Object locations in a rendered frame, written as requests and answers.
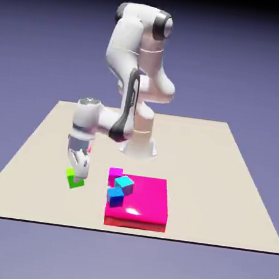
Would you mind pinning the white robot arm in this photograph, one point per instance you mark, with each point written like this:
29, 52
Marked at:
131, 54

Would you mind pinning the small green cube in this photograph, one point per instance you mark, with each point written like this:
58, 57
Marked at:
74, 183

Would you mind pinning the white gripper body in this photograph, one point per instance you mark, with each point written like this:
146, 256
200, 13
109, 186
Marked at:
79, 160

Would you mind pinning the small magenta cube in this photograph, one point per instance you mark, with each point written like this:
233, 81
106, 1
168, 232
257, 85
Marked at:
114, 173

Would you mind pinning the small blue cube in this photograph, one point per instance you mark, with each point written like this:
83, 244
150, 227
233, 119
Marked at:
115, 197

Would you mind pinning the large pink box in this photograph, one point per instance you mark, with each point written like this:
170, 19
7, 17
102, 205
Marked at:
146, 200

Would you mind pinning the small cyan cube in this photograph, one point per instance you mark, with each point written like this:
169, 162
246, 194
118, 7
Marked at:
125, 183

